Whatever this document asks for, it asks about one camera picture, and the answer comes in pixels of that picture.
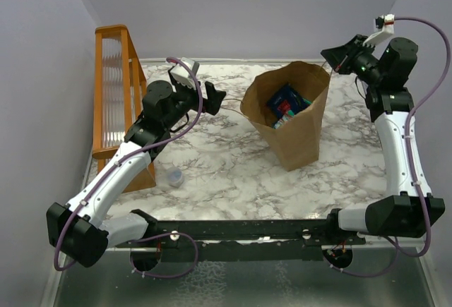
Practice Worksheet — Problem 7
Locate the wooden dish rack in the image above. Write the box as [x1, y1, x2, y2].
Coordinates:
[92, 24, 147, 171]

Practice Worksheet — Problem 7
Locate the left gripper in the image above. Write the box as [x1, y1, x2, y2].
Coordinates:
[165, 79, 226, 130]

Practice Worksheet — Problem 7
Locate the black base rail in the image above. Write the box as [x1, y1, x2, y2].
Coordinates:
[119, 213, 365, 263]

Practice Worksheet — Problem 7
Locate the brown paper bag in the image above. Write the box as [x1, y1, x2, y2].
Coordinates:
[240, 61, 331, 171]

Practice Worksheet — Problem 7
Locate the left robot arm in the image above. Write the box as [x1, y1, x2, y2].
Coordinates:
[46, 80, 227, 267]

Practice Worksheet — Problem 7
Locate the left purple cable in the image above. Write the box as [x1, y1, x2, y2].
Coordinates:
[52, 56, 203, 279]

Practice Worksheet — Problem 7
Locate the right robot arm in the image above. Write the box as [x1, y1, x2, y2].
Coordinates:
[321, 35, 445, 244]

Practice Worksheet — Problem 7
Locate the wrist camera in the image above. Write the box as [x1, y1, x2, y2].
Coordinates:
[363, 14, 395, 47]
[169, 57, 199, 90]

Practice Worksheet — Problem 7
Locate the small clear plastic cup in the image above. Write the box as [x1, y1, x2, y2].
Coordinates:
[165, 167, 184, 188]

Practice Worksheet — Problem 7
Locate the teal snack packet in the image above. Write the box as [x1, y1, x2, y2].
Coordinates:
[273, 110, 297, 129]

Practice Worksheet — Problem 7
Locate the blue snack bag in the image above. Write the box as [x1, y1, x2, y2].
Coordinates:
[266, 84, 305, 117]

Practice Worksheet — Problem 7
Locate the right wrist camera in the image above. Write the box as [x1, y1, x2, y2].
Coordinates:
[363, 14, 395, 47]

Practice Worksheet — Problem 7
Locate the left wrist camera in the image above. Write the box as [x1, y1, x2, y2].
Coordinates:
[169, 57, 199, 90]

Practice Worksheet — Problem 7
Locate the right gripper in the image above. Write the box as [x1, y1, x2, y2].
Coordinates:
[322, 34, 386, 86]

